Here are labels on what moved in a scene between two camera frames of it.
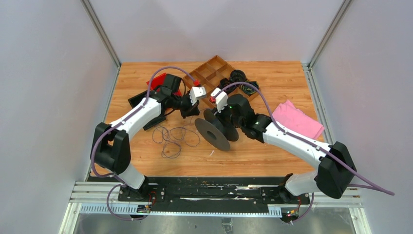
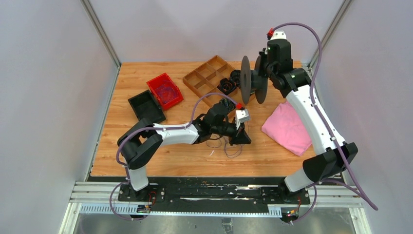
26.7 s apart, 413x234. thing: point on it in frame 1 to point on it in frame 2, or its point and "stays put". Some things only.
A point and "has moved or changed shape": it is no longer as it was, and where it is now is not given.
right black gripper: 221,113 to 263,56
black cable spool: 216,130 has moved or changed shape
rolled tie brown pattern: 224,81 stays put
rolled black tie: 237,76 stays put
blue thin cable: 172,139 has moved or changed shape
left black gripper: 192,110 to 242,138
